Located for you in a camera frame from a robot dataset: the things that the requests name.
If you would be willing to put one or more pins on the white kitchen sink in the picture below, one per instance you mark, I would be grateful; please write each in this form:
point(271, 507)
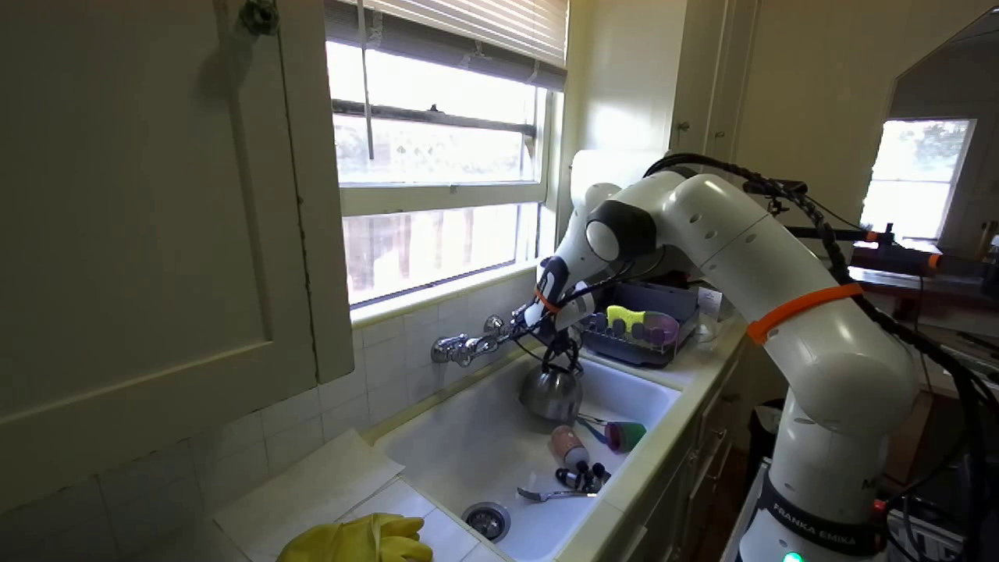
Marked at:
point(469, 447)

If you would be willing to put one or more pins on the cream cabinet door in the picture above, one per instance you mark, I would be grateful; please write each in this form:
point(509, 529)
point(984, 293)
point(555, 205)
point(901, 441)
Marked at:
point(145, 227)

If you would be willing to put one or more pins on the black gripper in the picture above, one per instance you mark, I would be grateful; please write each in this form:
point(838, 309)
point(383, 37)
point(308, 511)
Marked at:
point(549, 297)

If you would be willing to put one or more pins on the large kitchen window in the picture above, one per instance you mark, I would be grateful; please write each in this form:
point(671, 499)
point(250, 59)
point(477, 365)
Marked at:
point(437, 206)

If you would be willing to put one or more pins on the cream window blind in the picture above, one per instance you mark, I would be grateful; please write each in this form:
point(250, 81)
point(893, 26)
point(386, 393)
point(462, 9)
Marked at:
point(469, 26)

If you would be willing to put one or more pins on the dark device with orange tip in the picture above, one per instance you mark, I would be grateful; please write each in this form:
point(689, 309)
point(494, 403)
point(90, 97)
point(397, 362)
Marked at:
point(901, 252)

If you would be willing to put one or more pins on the white lower cabinet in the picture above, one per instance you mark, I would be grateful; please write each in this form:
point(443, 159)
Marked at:
point(707, 457)

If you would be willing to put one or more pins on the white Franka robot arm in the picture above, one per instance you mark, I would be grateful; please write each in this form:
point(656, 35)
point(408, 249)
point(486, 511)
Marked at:
point(831, 362)

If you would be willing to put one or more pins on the dark cabinet knob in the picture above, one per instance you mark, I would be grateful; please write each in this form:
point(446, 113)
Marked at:
point(258, 14)

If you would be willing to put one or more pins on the metal sink drain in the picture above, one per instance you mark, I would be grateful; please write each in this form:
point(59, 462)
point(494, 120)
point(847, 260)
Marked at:
point(488, 518)

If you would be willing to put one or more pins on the dark dish rack with tray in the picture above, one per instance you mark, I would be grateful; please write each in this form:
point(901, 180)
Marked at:
point(625, 347)

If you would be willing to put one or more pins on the green cup with purple rim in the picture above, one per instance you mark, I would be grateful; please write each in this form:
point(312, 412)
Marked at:
point(625, 436)

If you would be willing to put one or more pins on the small bright window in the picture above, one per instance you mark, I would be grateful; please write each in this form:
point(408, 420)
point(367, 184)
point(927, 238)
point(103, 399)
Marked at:
point(922, 175)

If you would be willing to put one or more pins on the small pink cup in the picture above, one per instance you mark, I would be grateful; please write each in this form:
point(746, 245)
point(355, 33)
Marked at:
point(566, 445)

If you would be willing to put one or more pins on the small white box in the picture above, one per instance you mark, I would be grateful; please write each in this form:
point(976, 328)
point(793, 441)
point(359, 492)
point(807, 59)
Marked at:
point(710, 300)

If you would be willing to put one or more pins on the yellow rubber glove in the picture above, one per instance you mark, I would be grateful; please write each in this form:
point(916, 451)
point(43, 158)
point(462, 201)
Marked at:
point(359, 542)

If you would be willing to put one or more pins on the chrome wall faucet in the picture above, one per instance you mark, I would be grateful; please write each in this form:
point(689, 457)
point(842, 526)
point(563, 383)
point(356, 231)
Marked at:
point(458, 347)

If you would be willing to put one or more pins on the silver spoon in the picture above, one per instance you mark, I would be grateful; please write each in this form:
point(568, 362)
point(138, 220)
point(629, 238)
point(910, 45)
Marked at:
point(535, 487)

